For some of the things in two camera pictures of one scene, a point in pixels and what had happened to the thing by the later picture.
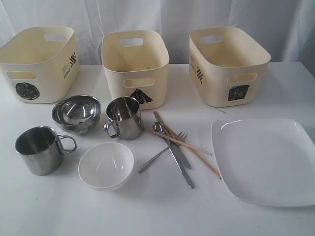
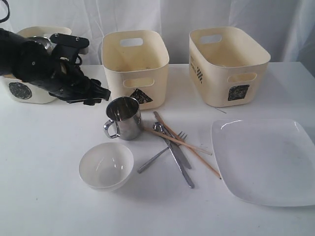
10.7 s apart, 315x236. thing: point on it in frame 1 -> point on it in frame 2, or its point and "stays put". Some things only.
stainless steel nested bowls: x=78 y=113 -> x=49 y=45
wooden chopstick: x=171 y=137 stays put
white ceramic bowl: x=105 y=166 stays put
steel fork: x=181 y=135 stays put
